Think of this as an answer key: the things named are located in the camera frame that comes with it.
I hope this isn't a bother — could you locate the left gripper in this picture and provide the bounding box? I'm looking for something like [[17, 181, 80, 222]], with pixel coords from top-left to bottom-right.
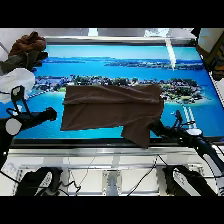
[[32, 106, 58, 124]]

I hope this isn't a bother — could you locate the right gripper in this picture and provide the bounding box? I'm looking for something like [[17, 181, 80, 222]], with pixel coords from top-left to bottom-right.
[[149, 119, 174, 140]]

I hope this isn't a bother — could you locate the brown T-shirt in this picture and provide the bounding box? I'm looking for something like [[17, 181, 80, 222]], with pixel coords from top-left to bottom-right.
[[60, 83, 165, 149]]

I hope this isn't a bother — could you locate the white garment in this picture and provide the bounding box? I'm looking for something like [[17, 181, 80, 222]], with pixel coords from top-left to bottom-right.
[[0, 67, 36, 104]]

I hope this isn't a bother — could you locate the rust-brown garment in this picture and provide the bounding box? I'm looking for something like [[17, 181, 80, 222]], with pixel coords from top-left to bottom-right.
[[8, 31, 48, 58]]

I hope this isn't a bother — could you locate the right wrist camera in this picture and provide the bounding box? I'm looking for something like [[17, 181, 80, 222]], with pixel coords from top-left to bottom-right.
[[172, 109, 185, 130]]

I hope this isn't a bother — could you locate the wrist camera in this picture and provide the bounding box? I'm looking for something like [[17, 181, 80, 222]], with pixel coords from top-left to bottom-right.
[[5, 85, 27, 117], [172, 109, 185, 130]]

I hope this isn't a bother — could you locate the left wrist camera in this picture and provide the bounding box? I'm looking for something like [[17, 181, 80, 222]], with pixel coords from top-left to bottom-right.
[[5, 85, 27, 117]]

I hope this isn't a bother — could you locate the black cable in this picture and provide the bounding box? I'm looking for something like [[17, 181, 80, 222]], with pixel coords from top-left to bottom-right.
[[63, 155, 98, 197], [125, 154, 161, 197]]

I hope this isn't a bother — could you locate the silver frame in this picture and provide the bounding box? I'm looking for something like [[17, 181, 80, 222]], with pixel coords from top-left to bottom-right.
[[0, 137, 224, 197]]

